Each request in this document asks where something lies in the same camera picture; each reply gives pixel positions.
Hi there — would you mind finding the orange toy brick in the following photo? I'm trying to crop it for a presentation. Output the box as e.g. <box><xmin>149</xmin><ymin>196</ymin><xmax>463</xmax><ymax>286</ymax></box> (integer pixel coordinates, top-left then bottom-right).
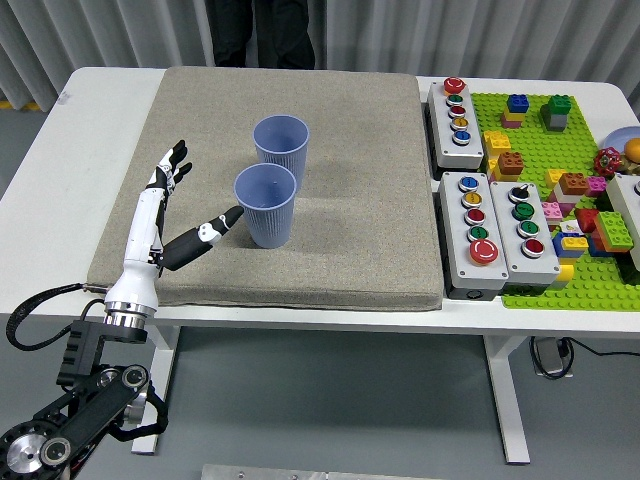
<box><xmin>598</xmin><ymin>230</ymin><xmax>635</xmax><ymax>254</ymax></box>

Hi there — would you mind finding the grey curtain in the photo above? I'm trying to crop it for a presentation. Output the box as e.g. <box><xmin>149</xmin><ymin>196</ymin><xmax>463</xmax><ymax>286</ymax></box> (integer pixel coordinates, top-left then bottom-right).
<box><xmin>0</xmin><ymin>0</ymin><xmax>640</xmax><ymax>114</ymax></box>

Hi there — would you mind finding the grey selector switch control box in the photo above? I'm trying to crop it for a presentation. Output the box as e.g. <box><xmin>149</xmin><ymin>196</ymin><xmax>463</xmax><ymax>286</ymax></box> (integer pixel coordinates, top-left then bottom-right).
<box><xmin>489</xmin><ymin>180</ymin><xmax>562</xmax><ymax>295</ymax></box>

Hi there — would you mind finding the blue ribbed plastic cup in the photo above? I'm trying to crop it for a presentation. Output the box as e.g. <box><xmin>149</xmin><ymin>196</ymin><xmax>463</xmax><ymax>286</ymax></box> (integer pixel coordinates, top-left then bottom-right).
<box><xmin>233</xmin><ymin>162</ymin><xmax>298</xmax><ymax>249</ymax></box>
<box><xmin>252</xmin><ymin>114</ymin><xmax>310</xmax><ymax>195</ymax></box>

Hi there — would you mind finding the orange toy bun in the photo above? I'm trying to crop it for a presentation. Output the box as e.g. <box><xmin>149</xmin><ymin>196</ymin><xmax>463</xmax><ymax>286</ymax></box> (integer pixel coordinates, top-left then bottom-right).
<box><xmin>622</xmin><ymin>138</ymin><xmax>640</xmax><ymax>176</ymax></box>

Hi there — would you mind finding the red toy brick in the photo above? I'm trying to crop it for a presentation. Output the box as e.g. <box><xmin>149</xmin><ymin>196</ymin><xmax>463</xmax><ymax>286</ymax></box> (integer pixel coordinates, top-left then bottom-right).
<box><xmin>574</xmin><ymin>208</ymin><xmax>601</xmax><ymax>234</ymax></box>

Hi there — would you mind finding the green studded baseplate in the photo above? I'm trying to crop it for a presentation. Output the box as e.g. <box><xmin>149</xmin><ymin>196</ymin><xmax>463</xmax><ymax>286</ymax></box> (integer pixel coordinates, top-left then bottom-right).
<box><xmin>469</xmin><ymin>92</ymin><xmax>640</xmax><ymax>312</ymax></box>

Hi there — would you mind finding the lilac plate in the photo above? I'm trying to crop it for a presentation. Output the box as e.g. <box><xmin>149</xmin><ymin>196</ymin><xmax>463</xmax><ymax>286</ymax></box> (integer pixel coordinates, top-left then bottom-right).
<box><xmin>603</xmin><ymin>126</ymin><xmax>640</xmax><ymax>154</ymax></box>

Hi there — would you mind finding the grey five-button control box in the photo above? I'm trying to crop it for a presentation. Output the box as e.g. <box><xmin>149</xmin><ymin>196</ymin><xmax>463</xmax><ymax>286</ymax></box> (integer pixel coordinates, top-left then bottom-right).
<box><xmin>423</xmin><ymin>77</ymin><xmax>485</xmax><ymax>171</ymax></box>
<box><xmin>436</xmin><ymin>170</ymin><xmax>510</xmax><ymax>301</ymax></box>

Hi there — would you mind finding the white power strip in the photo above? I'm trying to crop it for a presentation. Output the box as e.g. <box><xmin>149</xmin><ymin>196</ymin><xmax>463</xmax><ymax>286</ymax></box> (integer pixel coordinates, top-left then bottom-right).
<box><xmin>530</xmin><ymin>335</ymin><xmax>576</xmax><ymax>379</ymax></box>

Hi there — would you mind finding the brown toy brick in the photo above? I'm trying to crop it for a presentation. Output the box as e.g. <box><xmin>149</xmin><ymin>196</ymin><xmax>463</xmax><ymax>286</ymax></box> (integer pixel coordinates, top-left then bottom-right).
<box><xmin>558</xmin><ymin>172</ymin><xmax>590</xmax><ymax>196</ymax></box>
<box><xmin>496</xmin><ymin>151</ymin><xmax>525</xmax><ymax>179</ymax></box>

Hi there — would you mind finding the large green toy brick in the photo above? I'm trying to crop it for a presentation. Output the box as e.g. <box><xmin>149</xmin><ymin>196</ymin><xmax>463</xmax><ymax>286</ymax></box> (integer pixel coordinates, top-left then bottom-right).
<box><xmin>593</xmin><ymin>210</ymin><xmax>632</xmax><ymax>244</ymax></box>

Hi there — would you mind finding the red valve handwheel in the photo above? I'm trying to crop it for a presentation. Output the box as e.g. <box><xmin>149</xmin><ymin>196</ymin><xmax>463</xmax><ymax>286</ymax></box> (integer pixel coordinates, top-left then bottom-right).
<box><xmin>593</xmin><ymin>147</ymin><xmax>623</xmax><ymax>177</ymax></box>

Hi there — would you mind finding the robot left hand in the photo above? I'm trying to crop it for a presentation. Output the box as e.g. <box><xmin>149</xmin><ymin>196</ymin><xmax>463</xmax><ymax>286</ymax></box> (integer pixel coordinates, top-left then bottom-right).
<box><xmin>103</xmin><ymin>139</ymin><xmax>246</xmax><ymax>317</ymax></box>

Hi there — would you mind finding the grey-brown fabric mat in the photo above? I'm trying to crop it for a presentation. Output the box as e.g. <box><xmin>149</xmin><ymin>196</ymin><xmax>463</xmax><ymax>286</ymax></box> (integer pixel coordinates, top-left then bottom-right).
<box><xmin>86</xmin><ymin>65</ymin><xmax>445</xmax><ymax>312</ymax></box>

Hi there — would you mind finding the white control box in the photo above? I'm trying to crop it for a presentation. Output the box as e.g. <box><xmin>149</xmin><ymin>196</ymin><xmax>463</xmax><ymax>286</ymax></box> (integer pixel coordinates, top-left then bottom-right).
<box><xmin>594</xmin><ymin>173</ymin><xmax>640</xmax><ymax>284</ymax></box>

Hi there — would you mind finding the black power cable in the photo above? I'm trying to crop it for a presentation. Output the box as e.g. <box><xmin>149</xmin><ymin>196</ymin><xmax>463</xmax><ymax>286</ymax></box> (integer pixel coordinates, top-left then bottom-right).
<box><xmin>564</xmin><ymin>337</ymin><xmax>640</xmax><ymax>357</ymax></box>

